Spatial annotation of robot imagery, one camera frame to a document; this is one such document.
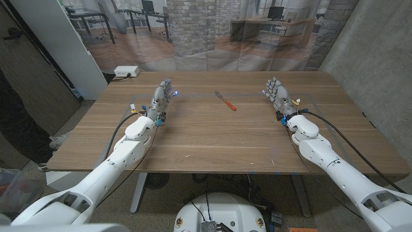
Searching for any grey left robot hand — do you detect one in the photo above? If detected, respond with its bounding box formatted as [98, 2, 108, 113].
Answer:
[145, 78, 179, 127]

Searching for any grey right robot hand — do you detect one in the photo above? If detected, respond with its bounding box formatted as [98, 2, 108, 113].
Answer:
[261, 76, 302, 126]

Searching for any fork with orange handle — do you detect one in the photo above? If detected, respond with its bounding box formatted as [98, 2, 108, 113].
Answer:
[214, 90, 238, 112]

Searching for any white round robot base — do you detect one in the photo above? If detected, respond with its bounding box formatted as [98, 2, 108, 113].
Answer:
[173, 192, 267, 232]

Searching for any white power strip box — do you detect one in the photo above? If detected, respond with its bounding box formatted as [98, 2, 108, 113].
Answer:
[113, 65, 140, 78]

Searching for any printed office backdrop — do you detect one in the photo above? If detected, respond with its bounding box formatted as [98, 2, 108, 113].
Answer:
[59, 0, 360, 72]

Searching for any black round fan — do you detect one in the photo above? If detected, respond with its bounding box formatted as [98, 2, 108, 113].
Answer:
[145, 173, 171, 190]

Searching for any grey table leg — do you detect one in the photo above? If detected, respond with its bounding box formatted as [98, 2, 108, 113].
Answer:
[289, 173, 312, 218]
[129, 173, 148, 214]

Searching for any white panel board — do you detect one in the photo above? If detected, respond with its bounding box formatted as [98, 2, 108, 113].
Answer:
[9, 0, 109, 101]

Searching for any white shoe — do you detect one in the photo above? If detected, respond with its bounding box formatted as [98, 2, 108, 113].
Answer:
[48, 134, 68, 150]

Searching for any person in dark clothes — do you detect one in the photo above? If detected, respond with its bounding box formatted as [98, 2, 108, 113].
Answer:
[0, 69, 54, 164]

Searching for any clear plastic storage bin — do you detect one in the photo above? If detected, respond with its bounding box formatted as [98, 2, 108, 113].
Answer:
[0, 167, 43, 220]

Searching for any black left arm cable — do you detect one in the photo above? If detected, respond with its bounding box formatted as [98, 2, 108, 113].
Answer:
[103, 111, 147, 162]

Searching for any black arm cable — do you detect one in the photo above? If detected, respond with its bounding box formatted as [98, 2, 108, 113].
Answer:
[301, 110, 407, 195]
[103, 111, 147, 162]

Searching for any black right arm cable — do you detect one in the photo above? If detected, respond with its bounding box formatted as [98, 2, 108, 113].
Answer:
[301, 110, 407, 195]

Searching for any black door handle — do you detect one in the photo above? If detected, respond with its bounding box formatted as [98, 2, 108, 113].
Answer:
[3, 27, 23, 41]

